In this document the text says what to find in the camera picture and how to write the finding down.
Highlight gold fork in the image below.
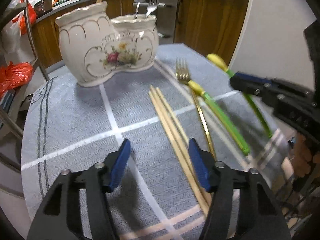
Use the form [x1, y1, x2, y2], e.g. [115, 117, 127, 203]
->
[176, 58, 217, 160]

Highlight built-in oven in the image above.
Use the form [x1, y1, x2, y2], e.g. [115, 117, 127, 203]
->
[135, 0, 181, 45]

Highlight green yellow tulip utensil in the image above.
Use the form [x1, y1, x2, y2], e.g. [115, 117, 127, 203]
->
[187, 80, 250, 156]
[206, 53, 273, 138]

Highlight wooden chopstick two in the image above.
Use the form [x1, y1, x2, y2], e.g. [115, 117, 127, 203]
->
[150, 85, 213, 205]

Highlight silver fork in holder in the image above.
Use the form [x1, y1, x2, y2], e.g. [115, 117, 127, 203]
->
[145, 0, 159, 18]

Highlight metal storage rack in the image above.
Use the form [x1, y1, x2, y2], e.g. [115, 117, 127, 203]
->
[0, 0, 51, 170]

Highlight red plastic bag lower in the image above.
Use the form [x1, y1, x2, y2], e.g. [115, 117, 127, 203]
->
[0, 61, 33, 98]

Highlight white ceramic utensil holder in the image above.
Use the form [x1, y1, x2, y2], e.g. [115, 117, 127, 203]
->
[55, 2, 159, 87]

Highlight wooden chopstick one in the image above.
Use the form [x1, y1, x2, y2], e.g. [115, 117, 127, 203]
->
[149, 90, 209, 217]

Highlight red bag hanging on rack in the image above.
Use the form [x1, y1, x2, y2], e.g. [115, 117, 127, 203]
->
[12, 0, 38, 36]

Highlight silver spoon in holder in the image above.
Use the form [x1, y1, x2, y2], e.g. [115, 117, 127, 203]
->
[133, 0, 148, 21]

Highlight person's right hand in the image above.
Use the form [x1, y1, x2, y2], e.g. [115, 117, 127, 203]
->
[292, 133, 319, 178]

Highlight wooden lower cabinets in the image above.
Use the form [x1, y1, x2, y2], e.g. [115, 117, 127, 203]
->
[32, 0, 249, 68]

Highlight grey checked table cloth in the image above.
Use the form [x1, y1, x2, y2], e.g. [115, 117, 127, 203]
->
[22, 44, 289, 239]

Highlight dark rice cooker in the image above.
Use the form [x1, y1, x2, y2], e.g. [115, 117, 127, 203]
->
[34, 0, 53, 17]

